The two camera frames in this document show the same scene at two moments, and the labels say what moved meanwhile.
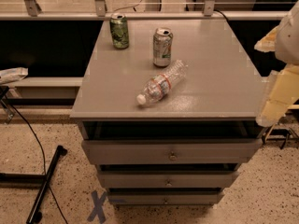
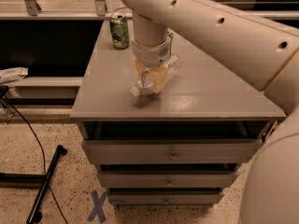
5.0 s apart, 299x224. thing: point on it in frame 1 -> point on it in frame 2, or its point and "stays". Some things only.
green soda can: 120,32 stays
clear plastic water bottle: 159,87 -> 145,87
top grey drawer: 170,151 stays
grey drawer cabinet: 168,110 stays
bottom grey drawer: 165,198 stays
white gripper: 288,41 -> 150,54
